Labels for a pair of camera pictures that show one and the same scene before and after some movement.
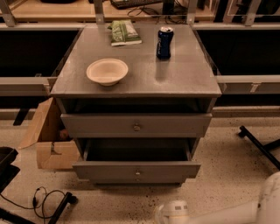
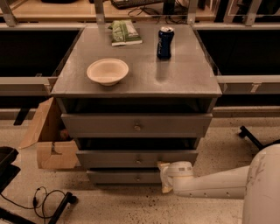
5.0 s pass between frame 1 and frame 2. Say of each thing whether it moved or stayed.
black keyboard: stayed
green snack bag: stayed
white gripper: moved
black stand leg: stayed
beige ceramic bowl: stayed
